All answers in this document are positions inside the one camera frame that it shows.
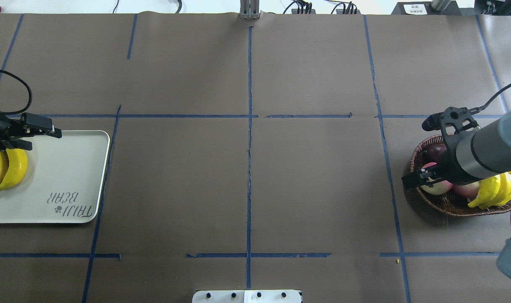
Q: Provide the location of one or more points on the pink green apple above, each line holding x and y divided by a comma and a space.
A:
437, 188

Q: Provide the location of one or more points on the dark red apple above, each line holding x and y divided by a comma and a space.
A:
432, 152

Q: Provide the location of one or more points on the cream bear tray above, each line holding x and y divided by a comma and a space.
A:
64, 180

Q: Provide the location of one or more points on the black orange connector block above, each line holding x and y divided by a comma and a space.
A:
299, 7

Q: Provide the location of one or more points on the black label box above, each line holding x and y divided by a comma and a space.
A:
427, 7

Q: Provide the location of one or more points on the aluminium frame post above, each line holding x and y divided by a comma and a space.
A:
249, 10

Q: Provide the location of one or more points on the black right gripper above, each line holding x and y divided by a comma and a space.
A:
448, 159

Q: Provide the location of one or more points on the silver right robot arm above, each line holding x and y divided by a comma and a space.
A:
472, 154

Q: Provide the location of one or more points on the woven wicker basket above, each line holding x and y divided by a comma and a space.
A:
444, 204

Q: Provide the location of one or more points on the white camera post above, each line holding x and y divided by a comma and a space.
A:
248, 296

